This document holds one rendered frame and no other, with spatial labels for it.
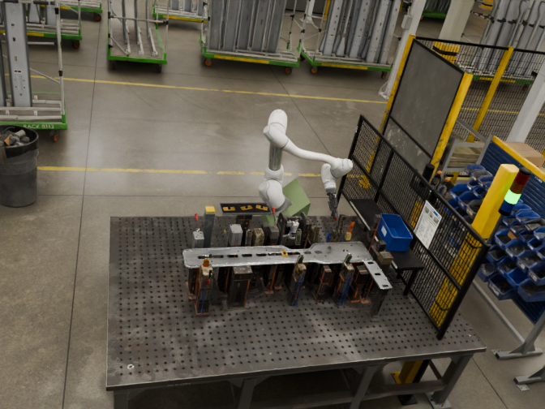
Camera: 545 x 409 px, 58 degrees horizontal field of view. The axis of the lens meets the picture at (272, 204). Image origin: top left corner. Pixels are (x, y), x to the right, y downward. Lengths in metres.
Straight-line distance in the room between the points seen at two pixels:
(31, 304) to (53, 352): 0.55
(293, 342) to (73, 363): 1.66
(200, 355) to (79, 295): 1.66
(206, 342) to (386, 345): 1.22
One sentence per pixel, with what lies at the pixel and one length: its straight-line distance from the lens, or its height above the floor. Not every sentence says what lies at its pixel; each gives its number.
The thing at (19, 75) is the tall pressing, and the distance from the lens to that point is 6.84.
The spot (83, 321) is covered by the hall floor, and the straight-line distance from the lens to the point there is 4.33.
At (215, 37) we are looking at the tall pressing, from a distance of 9.99.
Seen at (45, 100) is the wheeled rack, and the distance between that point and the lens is 7.24.
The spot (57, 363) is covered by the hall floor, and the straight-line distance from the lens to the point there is 4.09.
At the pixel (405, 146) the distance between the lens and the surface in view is 5.92.
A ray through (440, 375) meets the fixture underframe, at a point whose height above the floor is 0.23.
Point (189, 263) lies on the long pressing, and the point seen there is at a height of 1.00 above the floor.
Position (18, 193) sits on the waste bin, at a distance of 5.51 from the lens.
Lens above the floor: 3.15
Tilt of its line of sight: 33 degrees down
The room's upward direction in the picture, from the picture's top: 12 degrees clockwise
